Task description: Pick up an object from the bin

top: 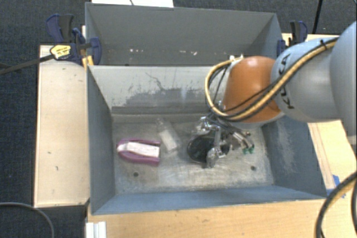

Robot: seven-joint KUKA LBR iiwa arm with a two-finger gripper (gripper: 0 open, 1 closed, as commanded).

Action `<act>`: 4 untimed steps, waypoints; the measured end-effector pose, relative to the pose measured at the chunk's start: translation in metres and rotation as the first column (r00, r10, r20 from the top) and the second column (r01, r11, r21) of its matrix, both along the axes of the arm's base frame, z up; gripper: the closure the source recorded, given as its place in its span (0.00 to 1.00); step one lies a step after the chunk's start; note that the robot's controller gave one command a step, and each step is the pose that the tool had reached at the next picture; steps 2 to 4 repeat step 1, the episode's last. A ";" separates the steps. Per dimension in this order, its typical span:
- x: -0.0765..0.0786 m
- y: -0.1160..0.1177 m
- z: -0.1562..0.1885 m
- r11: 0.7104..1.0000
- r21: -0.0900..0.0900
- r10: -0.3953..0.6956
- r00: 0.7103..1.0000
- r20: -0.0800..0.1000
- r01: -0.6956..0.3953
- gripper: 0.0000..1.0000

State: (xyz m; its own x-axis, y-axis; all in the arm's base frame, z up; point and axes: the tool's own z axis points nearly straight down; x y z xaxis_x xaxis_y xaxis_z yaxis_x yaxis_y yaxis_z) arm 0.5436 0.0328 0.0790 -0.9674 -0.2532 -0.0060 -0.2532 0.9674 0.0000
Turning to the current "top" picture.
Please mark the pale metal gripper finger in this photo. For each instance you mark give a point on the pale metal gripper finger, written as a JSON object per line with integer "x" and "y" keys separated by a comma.
{"x": 207, "y": 125}
{"x": 213, "y": 155}

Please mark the purple and white U-shaped thing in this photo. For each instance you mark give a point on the purple and white U-shaped thing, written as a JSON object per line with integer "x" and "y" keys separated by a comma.
{"x": 139, "y": 151}

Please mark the black round disc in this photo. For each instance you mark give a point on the black round disc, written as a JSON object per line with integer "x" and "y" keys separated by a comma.
{"x": 198, "y": 149}

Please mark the pale wood board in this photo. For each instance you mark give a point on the pale wood board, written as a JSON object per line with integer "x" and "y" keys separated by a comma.
{"x": 61, "y": 131}

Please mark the grey metal bin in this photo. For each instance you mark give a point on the grey metal bin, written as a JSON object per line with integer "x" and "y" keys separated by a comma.
{"x": 181, "y": 175}

